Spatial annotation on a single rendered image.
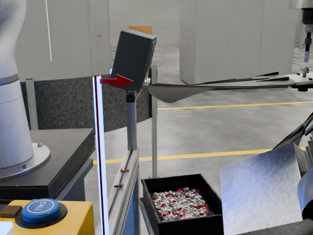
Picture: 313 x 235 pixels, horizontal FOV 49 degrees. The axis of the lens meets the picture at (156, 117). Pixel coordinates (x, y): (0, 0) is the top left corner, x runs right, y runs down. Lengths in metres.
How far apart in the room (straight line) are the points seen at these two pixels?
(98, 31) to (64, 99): 2.61
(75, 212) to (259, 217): 0.31
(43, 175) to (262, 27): 6.58
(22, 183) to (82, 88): 1.59
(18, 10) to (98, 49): 4.00
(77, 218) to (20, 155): 0.42
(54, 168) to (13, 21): 0.32
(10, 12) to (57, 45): 5.75
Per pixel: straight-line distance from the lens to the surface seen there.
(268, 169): 0.62
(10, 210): 0.42
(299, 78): 0.62
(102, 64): 4.80
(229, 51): 6.89
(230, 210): 0.63
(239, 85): 0.53
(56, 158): 0.82
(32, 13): 6.59
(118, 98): 2.44
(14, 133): 0.78
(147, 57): 1.16
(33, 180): 0.74
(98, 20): 4.77
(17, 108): 0.78
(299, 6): 0.59
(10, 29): 0.79
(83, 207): 0.42
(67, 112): 2.28
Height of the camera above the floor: 1.27
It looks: 15 degrees down
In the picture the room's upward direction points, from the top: 1 degrees counter-clockwise
